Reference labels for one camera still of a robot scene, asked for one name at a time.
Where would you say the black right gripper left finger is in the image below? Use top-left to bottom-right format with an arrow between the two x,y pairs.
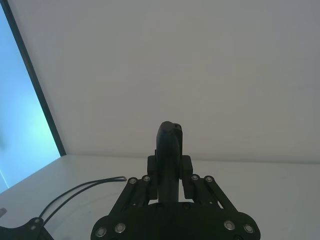
90,121 -> 181,240

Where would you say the bright panel with black frame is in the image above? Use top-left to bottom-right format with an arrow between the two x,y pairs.
0,0 -> 67,195

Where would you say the black bolted mount piece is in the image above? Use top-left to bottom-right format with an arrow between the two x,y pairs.
0,216 -> 52,240

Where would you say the white table cloth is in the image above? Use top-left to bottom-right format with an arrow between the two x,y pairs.
0,153 -> 320,240

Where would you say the thin black looped cable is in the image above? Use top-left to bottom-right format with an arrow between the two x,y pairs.
38,176 -> 127,222

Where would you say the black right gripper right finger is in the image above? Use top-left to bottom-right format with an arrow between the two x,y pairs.
173,122 -> 262,240

